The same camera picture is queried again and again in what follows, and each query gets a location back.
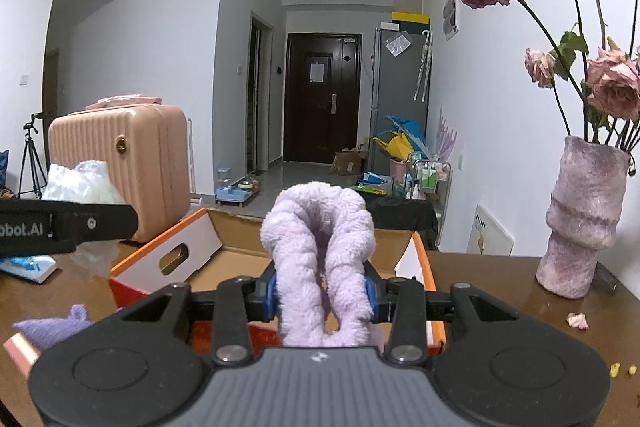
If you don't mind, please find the wire cart with bottles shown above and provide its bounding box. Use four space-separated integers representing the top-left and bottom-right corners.
402 159 454 210

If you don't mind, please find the pet water feeder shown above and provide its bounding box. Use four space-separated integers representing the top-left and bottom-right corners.
214 167 261 209

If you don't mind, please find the colourful packets pile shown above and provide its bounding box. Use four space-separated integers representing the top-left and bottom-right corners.
357 171 396 198

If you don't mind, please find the yellow bag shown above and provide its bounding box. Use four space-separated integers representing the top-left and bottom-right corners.
374 134 409 160

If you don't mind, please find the orange cardboard box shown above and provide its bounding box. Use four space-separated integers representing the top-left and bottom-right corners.
109 207 446 356

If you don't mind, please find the black cloth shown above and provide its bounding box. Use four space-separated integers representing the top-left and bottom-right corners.
366 196 441 251

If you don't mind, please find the yellow box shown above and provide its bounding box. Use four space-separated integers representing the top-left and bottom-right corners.
391 11 431 28

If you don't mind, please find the clear plastic bag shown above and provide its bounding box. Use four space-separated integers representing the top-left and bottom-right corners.
42 160 129 281

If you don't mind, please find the grey refrigerator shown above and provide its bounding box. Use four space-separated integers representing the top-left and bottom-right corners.
369 27 432 160

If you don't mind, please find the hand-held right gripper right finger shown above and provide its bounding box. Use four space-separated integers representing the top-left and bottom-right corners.
364 259 519 366

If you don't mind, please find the side room door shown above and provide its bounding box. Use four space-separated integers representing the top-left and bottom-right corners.
246 11 276 176

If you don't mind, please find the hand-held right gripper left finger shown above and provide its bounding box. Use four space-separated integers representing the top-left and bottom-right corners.
120 259 279 367

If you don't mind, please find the purple wing decoration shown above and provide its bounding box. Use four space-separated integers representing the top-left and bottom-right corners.
433 105 459 170

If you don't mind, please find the white wall panel box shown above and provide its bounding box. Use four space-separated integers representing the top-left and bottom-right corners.
442 0 459 42

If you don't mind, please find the white folded umbrella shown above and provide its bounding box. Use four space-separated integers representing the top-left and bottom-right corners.
413 32 427 100
421 30 434 103

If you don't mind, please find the purple knitted cloth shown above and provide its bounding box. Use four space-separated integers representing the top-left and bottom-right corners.
12 304 96 352

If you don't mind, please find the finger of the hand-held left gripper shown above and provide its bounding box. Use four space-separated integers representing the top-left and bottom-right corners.
48 202 140 254

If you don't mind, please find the clear bag on refrigerator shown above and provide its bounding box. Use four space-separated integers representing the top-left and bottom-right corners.
385 34 412 58

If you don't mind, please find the brown striped sponge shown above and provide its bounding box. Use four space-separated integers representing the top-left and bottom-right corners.
2 333 49 378

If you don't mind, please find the blue tissue pack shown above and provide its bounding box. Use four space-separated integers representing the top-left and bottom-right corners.
0 255 57 284

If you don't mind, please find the pink bucket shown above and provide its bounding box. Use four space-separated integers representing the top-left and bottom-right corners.
388 158 409 186

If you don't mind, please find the purple textured vase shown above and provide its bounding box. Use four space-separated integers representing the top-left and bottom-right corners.
536 135 632 300

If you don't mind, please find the dark wooden entrance door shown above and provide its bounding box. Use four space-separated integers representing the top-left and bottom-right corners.
283 32 362 166

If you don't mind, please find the white flat board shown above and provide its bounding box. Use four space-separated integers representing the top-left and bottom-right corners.
472 202 516 257

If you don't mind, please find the pink ribbed suitcase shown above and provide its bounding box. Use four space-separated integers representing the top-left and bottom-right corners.
47 95 190 244

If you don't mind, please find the black camera tripod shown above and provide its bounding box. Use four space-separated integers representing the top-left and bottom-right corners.
18 111 51 200

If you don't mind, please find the purple fluffy headband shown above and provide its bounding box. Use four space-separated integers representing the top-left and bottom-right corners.
260 181 387 349

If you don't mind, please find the brown cardboard box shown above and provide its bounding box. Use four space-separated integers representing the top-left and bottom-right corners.
329 150 369 176

